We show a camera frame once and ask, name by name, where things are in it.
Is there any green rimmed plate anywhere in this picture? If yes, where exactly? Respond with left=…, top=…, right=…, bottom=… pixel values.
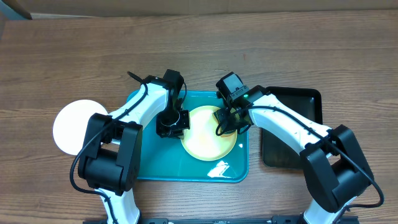
left=182, top=105, right=238, bottom=161

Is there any white plate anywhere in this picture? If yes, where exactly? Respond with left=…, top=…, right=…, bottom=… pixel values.
left=53, top=100, right=108, bottom=156

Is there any green and yellow sponge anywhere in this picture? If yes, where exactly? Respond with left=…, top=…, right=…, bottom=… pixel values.
left=213, top=109, right=236, bottom=136

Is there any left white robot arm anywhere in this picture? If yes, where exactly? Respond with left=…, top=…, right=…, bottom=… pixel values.
left=70, top=70, right=190, bottom=223

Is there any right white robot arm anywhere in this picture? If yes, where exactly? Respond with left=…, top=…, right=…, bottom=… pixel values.
left=215, top=85, right=374, bottom=223

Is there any teal plastic tray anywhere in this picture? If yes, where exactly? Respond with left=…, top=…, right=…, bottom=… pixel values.
left=139, top=91, right=249, bottom=183

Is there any black water tray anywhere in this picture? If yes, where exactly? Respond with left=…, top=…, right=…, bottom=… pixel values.
left=262, top=86, right=323, bottom=169

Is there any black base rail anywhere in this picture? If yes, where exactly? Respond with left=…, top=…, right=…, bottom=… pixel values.
left=82, top=214, right=360, bottom=224

